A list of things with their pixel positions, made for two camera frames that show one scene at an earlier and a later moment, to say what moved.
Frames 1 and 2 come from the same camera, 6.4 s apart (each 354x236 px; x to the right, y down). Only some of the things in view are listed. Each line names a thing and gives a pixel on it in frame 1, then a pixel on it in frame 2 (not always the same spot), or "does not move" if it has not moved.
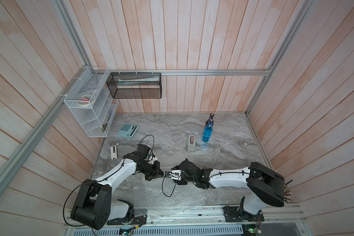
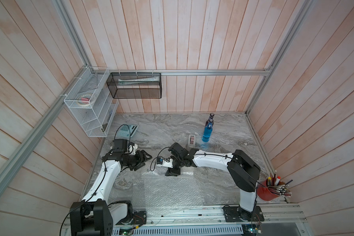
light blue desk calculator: (128, 130) does not move
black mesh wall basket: (135, 85) does not move
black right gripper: (181, 182) to (172, 172)
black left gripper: (157, 173) to (140, 159)
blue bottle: (207, 131) does not move
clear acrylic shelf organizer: (88, 100) does not move
